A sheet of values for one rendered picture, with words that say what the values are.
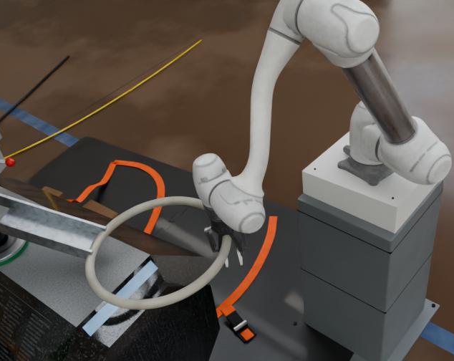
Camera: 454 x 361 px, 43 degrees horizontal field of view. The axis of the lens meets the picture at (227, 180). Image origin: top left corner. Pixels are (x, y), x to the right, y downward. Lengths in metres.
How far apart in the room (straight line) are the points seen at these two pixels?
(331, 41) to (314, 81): 2.99
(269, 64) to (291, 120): 2.41
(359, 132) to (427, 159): 0.28
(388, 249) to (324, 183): 0.32
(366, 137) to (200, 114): 2.35
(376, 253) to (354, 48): 0.91
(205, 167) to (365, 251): 0.77
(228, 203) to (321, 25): 0.52
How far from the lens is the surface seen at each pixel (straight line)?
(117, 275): 1.98
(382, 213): 2.04
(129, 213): 2.06
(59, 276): 2.06
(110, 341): 1.92
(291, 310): 2.83
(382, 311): 2.35
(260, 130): 1.57
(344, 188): 2.06
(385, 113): 1.71
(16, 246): 2.20
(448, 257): 3.12
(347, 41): 1.43
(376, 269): 2.19
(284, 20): 1.59
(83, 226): 2.05
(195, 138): 3.96
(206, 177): 1.64
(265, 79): 1.61
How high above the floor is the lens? 2.27
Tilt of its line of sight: 40 degrees down
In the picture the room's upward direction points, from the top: 9 degrees counter-clockwise
